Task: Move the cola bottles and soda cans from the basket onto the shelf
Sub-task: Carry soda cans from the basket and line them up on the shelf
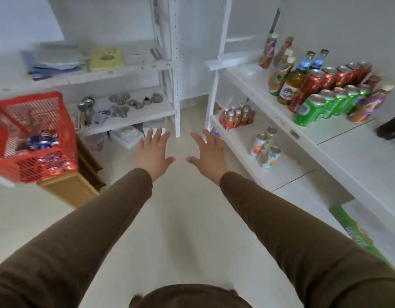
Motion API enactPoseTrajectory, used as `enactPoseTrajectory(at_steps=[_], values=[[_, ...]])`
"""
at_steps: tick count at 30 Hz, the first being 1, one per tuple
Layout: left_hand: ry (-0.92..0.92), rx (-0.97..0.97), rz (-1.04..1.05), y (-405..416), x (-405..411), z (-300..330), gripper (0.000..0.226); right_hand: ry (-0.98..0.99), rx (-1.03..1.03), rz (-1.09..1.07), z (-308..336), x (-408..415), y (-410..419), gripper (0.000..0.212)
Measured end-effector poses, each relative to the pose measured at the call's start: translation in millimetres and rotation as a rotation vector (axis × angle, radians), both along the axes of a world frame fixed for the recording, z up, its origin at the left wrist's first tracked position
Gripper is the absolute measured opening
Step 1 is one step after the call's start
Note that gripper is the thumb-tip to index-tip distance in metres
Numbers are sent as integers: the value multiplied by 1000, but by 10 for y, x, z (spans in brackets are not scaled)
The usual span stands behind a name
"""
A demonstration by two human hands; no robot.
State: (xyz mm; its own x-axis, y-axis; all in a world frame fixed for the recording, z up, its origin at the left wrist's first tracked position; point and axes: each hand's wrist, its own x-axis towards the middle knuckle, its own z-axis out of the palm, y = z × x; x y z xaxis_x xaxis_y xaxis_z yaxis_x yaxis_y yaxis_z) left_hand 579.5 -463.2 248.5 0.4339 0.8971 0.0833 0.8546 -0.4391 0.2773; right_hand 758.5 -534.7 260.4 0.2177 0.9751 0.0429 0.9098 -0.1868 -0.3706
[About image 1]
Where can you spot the cluster of round metal lids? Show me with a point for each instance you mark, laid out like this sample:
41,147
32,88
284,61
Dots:
120,110

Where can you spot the amber bottle blue neck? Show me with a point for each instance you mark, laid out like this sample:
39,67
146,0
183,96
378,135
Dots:
319,60
293,83

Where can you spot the white numbered storage rack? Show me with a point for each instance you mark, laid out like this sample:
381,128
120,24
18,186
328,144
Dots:
152,110

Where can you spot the metal ladle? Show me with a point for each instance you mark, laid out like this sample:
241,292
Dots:
89,101
82,107

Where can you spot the dark red can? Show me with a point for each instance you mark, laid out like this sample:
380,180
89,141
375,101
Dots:
308,86
354,73
342,76
364,71
329,78

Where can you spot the pack of small orange bottles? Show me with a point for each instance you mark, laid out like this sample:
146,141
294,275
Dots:
236,118

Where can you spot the green white carton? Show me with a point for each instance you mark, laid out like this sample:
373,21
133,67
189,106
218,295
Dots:
354,230

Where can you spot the person's brown sweater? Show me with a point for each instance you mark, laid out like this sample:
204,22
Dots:
191,298

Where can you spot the clear water bottle blue label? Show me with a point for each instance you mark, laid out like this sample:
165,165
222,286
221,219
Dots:
214,133

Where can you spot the white leaflet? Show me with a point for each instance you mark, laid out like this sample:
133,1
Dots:
139,56

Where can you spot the grey dome lid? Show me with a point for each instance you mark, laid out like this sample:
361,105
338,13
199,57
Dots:
157,98

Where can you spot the pale grey paper sheets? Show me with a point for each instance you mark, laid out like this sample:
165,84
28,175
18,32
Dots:
59,56

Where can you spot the person's left forearm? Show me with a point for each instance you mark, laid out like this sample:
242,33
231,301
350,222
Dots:
72,240

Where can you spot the packaged scissors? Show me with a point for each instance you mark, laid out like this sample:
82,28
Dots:
102,116

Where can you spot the white flat box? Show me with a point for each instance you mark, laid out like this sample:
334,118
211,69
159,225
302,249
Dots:
152,123

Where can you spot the yellow booklet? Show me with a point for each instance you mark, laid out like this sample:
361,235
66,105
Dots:
106,59

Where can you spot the reddish brown bottle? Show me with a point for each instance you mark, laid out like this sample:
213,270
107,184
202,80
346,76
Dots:
268,51
283,49

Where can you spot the blue Pepsi cans group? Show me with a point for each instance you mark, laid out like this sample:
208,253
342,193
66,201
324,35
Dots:
69,189

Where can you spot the person's left hand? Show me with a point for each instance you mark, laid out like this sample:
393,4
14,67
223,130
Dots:
151,157

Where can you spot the clear packet of white papers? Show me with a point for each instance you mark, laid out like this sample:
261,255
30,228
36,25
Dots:
127,136

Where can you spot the red plastic shopping basket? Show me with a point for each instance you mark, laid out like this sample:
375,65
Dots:
0,141

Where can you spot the metal piece with black knob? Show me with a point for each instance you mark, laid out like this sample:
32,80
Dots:
147,101

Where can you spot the white metal shelf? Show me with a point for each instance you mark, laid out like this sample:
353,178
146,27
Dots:
345,147

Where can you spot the stack of blue folders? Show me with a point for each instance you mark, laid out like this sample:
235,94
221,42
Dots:
40,73

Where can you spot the silver can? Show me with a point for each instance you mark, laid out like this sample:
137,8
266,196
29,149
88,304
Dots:
270,133

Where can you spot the person's right hand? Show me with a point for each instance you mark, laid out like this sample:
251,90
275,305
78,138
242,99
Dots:
212,160

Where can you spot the green label tea bottle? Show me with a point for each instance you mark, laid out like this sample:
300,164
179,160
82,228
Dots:
287,54
279,76

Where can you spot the person's right forearm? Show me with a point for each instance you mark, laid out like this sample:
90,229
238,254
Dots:
297,240

